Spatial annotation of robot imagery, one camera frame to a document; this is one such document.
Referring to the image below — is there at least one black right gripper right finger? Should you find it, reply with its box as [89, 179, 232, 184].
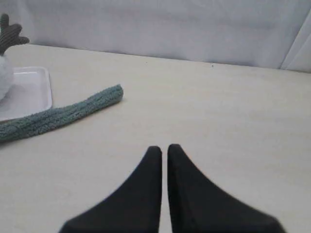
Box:
[167, 144, 284, 233]

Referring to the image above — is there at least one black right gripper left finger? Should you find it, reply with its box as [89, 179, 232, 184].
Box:
[60, 146, 162, 233]

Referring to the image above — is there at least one white plastic tray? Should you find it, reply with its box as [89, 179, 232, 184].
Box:
[0, 67, 52, 122]

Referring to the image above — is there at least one white plush snowman toy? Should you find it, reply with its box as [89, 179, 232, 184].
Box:
[0, 13, 30, 102]

